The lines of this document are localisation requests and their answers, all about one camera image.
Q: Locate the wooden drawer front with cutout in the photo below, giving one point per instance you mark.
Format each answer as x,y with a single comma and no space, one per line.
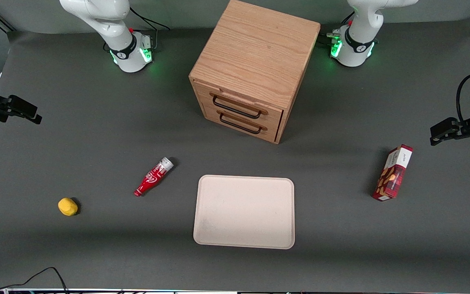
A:
202,92

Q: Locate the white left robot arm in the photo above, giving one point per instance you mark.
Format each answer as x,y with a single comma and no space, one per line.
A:
353,47

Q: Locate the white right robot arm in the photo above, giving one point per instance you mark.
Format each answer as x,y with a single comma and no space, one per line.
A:
127,49

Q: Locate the wooden drawer cabinet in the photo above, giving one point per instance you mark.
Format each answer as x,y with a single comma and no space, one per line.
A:
259,45

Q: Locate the red cookie box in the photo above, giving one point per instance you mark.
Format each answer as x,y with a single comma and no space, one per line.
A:
392,175

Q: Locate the black metal strut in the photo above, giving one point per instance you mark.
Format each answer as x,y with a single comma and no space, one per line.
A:
0,19

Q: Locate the yellow lemon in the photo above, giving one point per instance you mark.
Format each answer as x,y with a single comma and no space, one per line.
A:
67,207

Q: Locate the red cola bottle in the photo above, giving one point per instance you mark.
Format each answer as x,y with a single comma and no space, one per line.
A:
151,179

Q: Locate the beige plastic tray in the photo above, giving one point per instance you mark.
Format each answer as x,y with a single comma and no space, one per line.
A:
243,212

